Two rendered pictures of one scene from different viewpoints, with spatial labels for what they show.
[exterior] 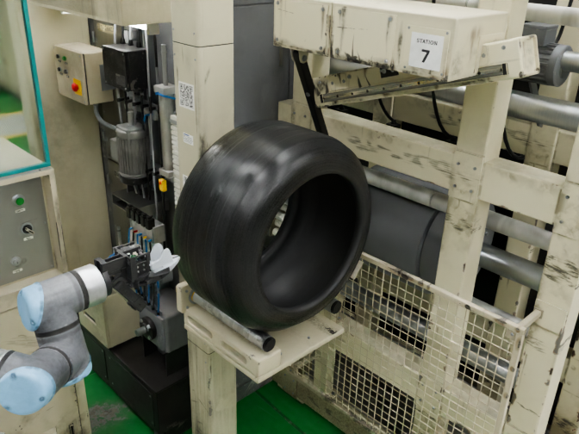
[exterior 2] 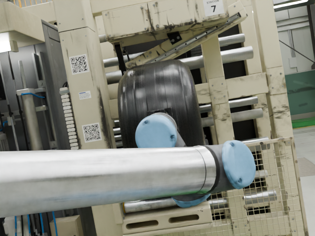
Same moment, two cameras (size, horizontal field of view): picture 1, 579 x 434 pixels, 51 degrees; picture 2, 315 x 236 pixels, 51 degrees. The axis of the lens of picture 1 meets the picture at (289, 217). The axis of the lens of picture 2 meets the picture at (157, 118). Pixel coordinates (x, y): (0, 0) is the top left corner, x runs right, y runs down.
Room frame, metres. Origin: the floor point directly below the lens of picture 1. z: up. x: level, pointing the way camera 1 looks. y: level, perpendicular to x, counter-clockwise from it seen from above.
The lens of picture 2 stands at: (0.48, 0.98, 1.31)
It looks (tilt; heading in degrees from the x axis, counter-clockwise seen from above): 3 degrees down; 320
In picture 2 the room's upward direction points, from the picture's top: 10 degrees counter-clockwise
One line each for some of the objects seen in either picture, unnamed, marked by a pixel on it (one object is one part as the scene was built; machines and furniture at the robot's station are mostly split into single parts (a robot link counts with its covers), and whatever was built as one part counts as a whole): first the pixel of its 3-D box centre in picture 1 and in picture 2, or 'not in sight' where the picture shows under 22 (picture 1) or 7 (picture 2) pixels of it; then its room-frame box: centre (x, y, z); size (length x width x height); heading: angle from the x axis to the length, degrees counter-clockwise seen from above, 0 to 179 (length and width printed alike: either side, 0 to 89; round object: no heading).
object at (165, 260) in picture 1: (165, 258); not in sight; (1.25, 0.29, 1.23); 0.09 x 0.03 x 0.06; 135
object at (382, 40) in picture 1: (380, 30); (166, 19); (1.72, -0.23, 1.71); 0.61 x 0.25 x 0.15; 45
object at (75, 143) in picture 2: (183, 186); (76, 141); (1.80, 0.34, 1.19); 0.05 x 0.04 x 0.48; 135
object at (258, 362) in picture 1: (229, 335); (166, 217); (1.50, 0.17, 0.84); 0.36 x 0.09 x 0.06; 45
